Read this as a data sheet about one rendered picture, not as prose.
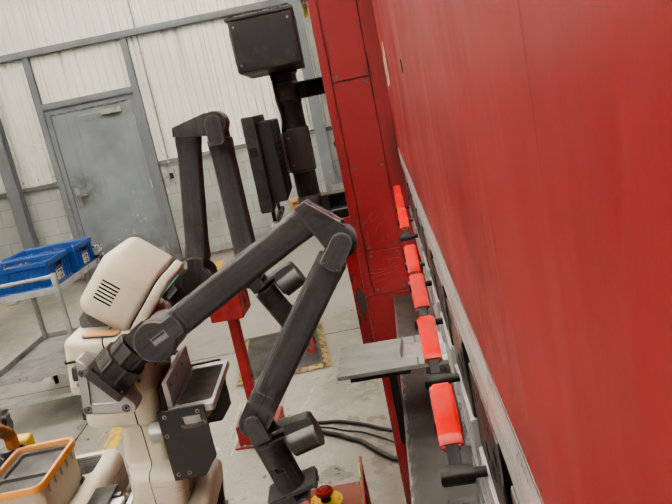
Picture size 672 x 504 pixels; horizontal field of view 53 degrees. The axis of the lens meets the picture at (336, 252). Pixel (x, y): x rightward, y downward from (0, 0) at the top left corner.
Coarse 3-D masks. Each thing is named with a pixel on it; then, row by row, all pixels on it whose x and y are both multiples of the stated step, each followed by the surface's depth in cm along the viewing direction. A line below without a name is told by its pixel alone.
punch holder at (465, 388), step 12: (456, 324) 72; (456, 336) 73; (456, 348) 77; (456, 360) 83; (468, 360) 67; (456, 372) 82; (468, 372) 68; (468, 384) 68; (468, 408) 72; (468, 420) 74; (468, 432) 79; (480, 444) 69
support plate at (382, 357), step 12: (348, 348) 166; (360, 348) 165; (372, 348) 163; (384, 348) 162; (396, 348) 160; (348, 360) 159; (360, 360) 157; (372, 360) 156; (384, 360) 154; (396, 360) 153; (408, 360) 152; (420, 360) 150; (444, 360) 148; (348, 372) 152; (360, 372) 150; (372, 372) 150; (384, 372) 149
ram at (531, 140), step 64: (384, 0) 109; (448, 0) 31; (512, 0) 18; (576, 0) 13; (640, 0) 10; (448, 64) 36; (512, 64) 20; (576, 64) 13; (640, 64) 10; (448, 128) 42; (512, 128) 21; (576, 128) 14; (640, 128) 11; (448, 192) 51; (512, 192) 23; (576, 192) 15; (640, 192) 11; (448, 256) 65; (512, 256) 26; (576, 256) 16; (640, 256) 12; (512, 320) 29; (576, 320) 17; (640, 320) 12; (512, 384) 33; (576, 384) 19; (640, 384) 13; (576, 448) 20; (640, 448) 14
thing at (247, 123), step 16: (256, 128) 246; (272, 128) 247; (256, 144) 245; (272, 144) 248; (256, 160) 247; (272, 160) 250; (256, 176) 248; (272, 176) 251; (288, 176) 279; (272, 192) 252; (288, 192) 261; (272, 208) 251
